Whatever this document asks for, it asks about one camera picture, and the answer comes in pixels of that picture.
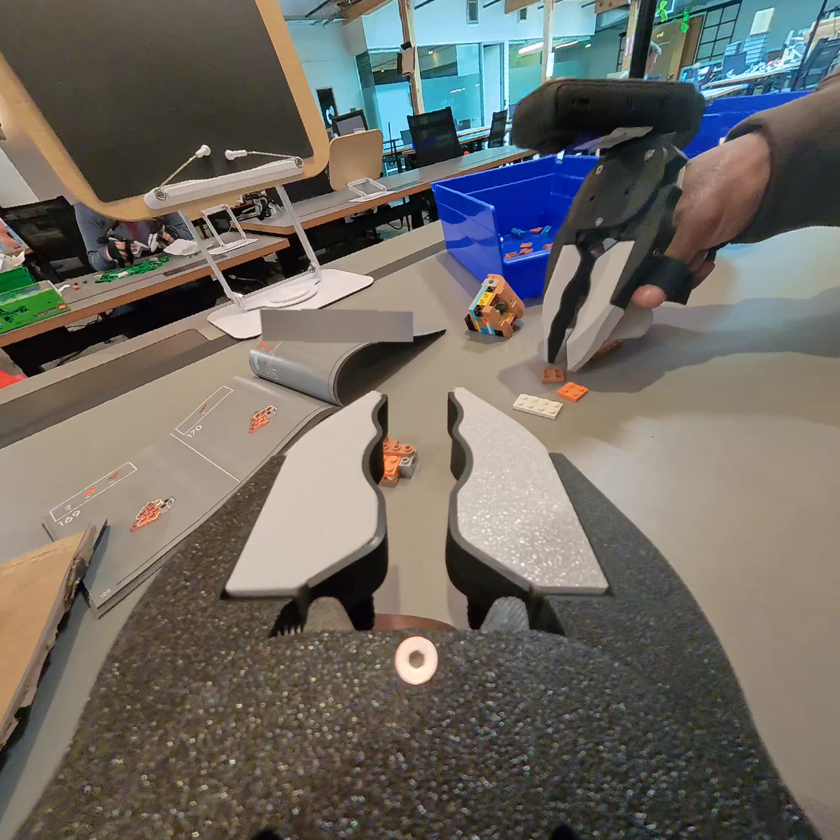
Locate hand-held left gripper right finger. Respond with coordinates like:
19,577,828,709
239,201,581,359
446,387,611,614

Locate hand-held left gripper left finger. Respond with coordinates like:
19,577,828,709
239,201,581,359
223,390,389,614

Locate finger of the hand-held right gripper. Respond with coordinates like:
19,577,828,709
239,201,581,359
541,241,586,365
564,239,655,373

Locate pile of brown bricks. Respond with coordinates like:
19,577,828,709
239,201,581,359
502,225,557,259

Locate orange grey brick assembly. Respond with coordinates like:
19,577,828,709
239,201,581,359
379,435,420,488

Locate blue plastic bin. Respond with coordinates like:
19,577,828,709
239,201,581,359
682,91,840,160
432,154,601,283

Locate white brick plate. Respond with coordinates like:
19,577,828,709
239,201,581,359
512,392,564,421

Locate person's right forearm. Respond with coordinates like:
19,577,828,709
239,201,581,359
725,69,840,247

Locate grey desk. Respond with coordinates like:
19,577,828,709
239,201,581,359
0,220,840,840

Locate long office desk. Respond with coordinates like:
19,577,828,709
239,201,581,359
239,146,534,238
0,233,290,349

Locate person's right hand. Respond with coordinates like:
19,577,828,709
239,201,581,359
630,128,775,309

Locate brown yellow brick assembly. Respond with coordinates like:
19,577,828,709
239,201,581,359
465,274,526,340

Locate black pole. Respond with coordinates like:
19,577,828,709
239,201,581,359
626,0,660,83

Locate grey instruction booklet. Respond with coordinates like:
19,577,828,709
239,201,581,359
42,328,447,619

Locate scattered green bricks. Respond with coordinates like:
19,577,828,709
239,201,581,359
95,255,170,284

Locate green brick box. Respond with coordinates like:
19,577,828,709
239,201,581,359
0,266,72,336

